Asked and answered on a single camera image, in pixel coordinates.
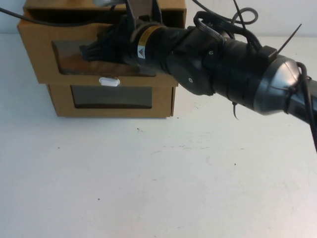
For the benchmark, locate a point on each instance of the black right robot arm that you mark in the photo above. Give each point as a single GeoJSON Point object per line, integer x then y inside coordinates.
{"type": "Point", "coordinates": [235, 64]}

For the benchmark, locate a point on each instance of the upper cardboard box shell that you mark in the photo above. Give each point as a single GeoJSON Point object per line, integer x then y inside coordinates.
{"type": "Point", "coordinates": [173, 5]}

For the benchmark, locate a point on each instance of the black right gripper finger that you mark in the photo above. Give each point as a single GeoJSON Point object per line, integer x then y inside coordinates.
{"type": "Point", "coordinates": [92, 56]}
{"type": "Point", "coordinates": [90, 47]}

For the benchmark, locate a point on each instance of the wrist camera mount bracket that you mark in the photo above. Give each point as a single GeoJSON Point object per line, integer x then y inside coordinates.
{"type": "Point", "coordinates": [142, 10]}

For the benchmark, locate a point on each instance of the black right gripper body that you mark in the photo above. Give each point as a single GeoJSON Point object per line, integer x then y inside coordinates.
{"type": "Point", "coordinates": [116, 42]}

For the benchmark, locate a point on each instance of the cardboard drawer with window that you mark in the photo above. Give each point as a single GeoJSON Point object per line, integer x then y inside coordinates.
{"type": "Point", "coordinates": [34, 54]}
{"type": "Point", "coordinates": [62, 109]}

